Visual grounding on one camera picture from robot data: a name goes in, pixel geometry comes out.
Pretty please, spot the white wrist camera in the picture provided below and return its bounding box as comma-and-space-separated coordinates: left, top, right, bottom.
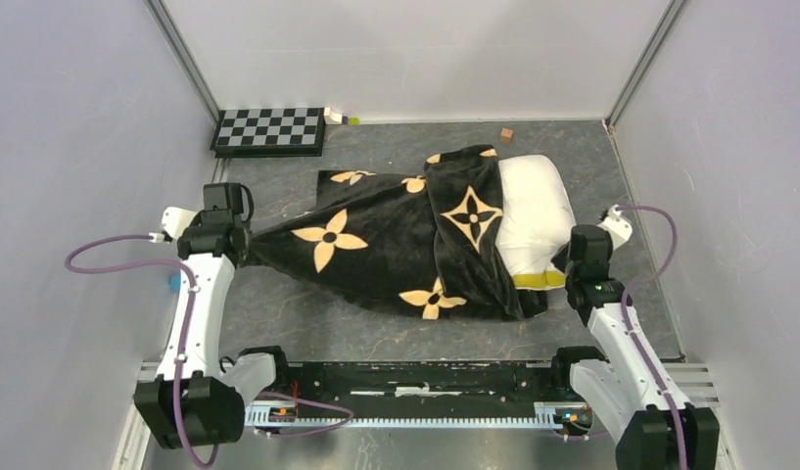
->
161, 207, 197, 243
597, 205, 634, 251

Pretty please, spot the small wooden cube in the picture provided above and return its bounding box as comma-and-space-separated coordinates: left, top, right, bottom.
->
499, 128, 514, 144

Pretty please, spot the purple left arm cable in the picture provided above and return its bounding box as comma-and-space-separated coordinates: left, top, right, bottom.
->
65, 234, 220, 470

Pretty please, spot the black pillowcase with yellow flowers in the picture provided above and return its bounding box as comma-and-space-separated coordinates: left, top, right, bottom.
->
245, 144, 548, 321

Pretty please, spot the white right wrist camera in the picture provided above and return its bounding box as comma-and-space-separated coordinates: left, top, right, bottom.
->
597, 205, 634, 251

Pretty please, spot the small white block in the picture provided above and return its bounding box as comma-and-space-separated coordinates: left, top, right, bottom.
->
323, 108, 347, 125

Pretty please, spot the white toothed cable duct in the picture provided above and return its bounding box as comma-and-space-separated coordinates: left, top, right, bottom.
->
245, 400, 594, 432

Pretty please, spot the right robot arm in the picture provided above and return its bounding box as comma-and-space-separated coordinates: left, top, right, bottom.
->
549, 224, 720, 469

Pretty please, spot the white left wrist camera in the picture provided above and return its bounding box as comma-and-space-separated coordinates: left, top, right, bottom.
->
161, 207, 197, 243

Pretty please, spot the white pillow with yellow edge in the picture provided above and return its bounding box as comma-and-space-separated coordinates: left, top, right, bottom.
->
495, 155, 576, 291

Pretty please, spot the black white checkerboard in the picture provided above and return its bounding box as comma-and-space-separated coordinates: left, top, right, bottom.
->
211, 107, 326, 159

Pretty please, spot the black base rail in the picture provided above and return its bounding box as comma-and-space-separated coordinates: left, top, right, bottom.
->
270, 360, 582, 419

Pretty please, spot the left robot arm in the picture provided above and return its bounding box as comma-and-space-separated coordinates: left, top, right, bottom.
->
133, 183, 292, 449

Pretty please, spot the blue clip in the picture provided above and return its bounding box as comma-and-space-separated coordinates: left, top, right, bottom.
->
168, 273, 181, 293

